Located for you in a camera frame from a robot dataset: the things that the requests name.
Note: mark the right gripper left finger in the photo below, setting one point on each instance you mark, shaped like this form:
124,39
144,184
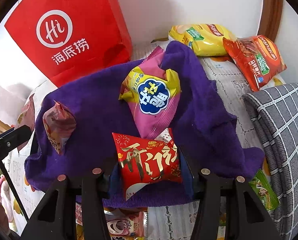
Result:
95,188

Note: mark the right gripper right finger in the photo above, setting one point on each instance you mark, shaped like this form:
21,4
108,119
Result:
200,184

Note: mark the red gold festive packet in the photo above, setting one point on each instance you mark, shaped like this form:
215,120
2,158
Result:
146,161

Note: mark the green rice cracker bag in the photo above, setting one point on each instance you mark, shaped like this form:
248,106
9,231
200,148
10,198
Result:
264,191

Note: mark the panda red snack packet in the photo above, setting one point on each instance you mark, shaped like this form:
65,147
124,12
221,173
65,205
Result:
59,123

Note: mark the white plastic bag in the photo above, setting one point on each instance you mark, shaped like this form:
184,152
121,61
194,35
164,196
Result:
12,100

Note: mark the fruit print tablecloth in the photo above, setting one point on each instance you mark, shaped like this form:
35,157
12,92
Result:
169,222

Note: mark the purple towel tray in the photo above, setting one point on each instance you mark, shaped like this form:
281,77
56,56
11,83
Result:
201,126

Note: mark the pink bear snack packet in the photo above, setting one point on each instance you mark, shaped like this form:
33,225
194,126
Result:
126,223

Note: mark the grey checked folded cloth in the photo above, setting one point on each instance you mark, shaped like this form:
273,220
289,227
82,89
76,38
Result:
274,114

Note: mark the pink yellow chips bag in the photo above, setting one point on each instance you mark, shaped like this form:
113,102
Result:
152,94

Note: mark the red paper shopping bag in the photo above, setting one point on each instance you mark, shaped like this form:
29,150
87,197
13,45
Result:
69,39

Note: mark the red orange chips bag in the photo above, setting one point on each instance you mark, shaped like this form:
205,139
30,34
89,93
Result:
257,57

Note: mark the yellow potato chips bag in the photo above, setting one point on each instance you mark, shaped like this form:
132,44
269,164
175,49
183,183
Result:
203,39

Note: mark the brown wooden door frame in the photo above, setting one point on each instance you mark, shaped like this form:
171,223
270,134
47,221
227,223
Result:
270,18

